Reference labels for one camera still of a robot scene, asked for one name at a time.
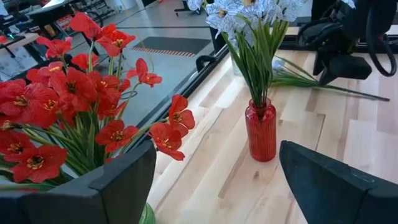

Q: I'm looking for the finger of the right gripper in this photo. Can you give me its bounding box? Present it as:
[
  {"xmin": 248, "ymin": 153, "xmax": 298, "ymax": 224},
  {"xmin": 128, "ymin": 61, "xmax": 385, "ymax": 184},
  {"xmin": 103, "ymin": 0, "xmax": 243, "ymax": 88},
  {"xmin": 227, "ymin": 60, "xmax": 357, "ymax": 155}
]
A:
[
  {"xmin": 319, "ymin": 54, "xmax": 373, "ymax": 86},
  {"xmin": 313, "ymin": 53, "xmax": 328, "ymax": 77}
]

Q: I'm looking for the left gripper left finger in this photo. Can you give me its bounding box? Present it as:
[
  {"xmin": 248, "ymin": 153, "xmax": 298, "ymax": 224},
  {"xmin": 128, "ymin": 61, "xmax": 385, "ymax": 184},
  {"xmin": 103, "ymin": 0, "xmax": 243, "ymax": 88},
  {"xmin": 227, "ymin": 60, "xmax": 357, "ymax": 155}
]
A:
[{"xmin": 0, "ymin": 141, "xmax": 157, "ymax": 224}]

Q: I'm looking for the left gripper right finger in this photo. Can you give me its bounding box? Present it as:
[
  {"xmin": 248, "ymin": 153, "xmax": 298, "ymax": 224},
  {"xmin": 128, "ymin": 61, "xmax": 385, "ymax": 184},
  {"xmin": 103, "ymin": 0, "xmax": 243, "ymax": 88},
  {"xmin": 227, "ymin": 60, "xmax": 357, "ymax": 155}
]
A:
[{"xmin": 279, "ymin": 140, "xmax": 398, "ymax": 224}]

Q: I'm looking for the green glass vase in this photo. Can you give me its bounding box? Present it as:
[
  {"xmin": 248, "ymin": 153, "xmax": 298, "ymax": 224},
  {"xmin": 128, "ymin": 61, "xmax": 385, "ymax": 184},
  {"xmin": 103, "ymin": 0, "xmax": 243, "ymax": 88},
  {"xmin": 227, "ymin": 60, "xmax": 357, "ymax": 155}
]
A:
[{"xmin": 138, "ymin": 202, "xmax": 156, "ymax": 224}]

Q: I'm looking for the red glass vase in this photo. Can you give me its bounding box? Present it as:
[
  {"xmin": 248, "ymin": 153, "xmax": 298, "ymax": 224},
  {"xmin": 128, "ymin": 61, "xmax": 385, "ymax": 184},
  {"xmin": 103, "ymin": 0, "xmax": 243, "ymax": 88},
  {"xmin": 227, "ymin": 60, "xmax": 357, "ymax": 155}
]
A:
[{"xmin": 244, "ymin": 98, "xmax": 277, "ymax": 162}]

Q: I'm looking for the black floor stand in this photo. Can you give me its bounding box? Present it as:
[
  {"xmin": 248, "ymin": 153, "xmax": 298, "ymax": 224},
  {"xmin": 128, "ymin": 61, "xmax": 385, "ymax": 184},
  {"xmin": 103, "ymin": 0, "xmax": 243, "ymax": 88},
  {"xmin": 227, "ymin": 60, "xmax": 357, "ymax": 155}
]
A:
[{"xmin": 174, "ymin": 0, "xmax": 203, "ymax": 16}]

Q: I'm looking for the black mat orange striped edge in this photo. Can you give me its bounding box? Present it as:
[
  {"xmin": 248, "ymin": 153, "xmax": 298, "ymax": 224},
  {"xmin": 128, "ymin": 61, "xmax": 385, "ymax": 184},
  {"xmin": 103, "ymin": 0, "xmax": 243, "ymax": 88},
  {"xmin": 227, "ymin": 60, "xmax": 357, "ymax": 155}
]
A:
[{"xmin": 132, "ymin": 36, "xmax": 213, "ymax": 58}]

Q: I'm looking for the shelving with red bins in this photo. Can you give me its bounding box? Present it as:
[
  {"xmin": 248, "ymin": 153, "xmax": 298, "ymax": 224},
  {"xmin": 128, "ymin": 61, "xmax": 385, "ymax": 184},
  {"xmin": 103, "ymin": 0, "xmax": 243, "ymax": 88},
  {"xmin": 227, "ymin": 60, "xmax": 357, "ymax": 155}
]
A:
[{"xmin": 58, "ymin": 0, "xmax": 116, "ymax": 30}]

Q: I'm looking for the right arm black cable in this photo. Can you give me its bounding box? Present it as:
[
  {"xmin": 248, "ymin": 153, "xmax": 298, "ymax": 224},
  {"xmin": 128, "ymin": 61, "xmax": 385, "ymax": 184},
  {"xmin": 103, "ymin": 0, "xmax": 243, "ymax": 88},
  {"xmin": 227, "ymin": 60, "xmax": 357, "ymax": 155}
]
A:
[{"xmin": 366, "ymin": 0, "xmax": 398, "ymax": 78}]

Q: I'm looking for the black loop handle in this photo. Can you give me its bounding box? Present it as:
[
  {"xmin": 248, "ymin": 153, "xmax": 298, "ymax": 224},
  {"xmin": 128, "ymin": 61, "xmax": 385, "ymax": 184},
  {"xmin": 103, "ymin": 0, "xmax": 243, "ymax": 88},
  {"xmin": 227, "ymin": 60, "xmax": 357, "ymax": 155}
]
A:
[{"xmin": 195, "ymin": 55, "xmax": 218, "ymax": 73}]

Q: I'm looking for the black aluminium table frame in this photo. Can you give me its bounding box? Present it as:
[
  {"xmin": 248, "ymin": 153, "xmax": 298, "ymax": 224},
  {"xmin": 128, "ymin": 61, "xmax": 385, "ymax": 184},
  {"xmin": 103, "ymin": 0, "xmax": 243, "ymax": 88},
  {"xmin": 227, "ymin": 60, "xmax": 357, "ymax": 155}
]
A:
[{"xmin": 124, "ymin": 18, "xmax": 398, "ymax": 150}]

